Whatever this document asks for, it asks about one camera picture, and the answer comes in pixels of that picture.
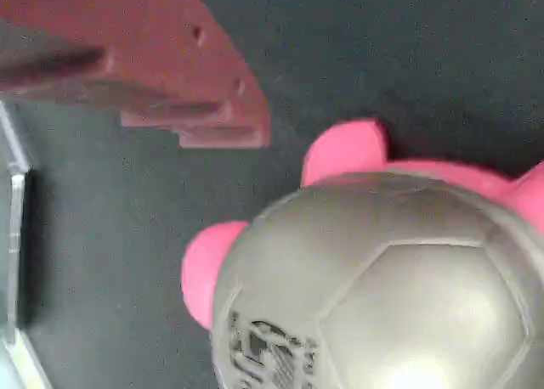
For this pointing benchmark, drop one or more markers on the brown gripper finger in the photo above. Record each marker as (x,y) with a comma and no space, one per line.
(161,66)

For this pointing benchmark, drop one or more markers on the pink turtle toy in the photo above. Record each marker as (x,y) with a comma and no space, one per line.
(374,278)

